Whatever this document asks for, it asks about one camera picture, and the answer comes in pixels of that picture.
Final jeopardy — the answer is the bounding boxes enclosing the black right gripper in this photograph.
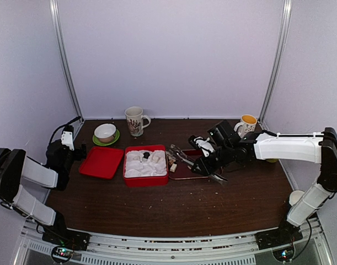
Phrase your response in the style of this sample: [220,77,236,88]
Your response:
[190,144,234,177]

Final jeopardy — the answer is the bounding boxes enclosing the red tin lid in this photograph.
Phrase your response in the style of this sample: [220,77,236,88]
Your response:
[78,146,124,179]

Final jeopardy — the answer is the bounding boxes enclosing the metal serving tongs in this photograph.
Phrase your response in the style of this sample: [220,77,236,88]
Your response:
[166,144,228,185]

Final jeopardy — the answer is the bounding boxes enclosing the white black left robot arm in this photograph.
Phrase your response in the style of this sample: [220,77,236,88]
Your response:
[0,140,90,250]

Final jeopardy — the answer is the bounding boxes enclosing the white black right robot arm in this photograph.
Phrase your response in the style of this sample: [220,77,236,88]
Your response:
[189,120,337,249]

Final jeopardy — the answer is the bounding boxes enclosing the green saucer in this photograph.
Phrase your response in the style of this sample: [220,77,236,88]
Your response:
[92,129,120,146]

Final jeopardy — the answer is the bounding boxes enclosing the white ceramic bowl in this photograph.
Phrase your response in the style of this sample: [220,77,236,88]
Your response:
[94,124,116,143]

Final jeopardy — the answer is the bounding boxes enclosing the flower pattern mug yellow inside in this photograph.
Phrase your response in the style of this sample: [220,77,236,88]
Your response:
[234,114,258,138]

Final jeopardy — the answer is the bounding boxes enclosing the lime green plastic bowl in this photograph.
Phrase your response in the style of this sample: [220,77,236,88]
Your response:
[266,158,278,163]

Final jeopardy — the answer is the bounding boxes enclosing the dark red lacquer tray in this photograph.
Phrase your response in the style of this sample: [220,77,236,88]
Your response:
[169,149,208,181]

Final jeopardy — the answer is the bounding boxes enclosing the white paper liners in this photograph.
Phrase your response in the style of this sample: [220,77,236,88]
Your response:
[124,150,167,178]

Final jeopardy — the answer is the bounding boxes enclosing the tall coral pattern mug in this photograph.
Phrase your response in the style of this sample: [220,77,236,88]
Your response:
[125,107,151,137]

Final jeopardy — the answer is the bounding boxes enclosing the red tin box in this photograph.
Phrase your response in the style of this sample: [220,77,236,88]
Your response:
[123,145,169,187]

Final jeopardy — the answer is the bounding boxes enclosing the white paper cup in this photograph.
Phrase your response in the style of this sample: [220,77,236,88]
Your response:
[288,190,304,206]

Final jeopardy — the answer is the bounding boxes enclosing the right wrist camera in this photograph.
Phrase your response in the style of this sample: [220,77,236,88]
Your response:
[188,135,215,157]

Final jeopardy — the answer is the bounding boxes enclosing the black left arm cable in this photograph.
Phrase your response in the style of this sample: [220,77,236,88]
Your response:
[48,116,84,144]

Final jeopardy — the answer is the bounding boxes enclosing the aluminium front rail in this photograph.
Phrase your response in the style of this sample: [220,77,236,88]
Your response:
[12,218,334,264]

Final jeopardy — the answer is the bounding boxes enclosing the aluminium left corner post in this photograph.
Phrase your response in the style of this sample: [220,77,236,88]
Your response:
[49,0,84,123]

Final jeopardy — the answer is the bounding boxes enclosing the aluminium corner post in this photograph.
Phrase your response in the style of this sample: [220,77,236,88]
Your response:
[49,0,84,123]
[259,0,292,126]

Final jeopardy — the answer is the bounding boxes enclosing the aluminium right corner post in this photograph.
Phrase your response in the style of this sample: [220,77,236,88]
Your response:
[259,0,292,126]

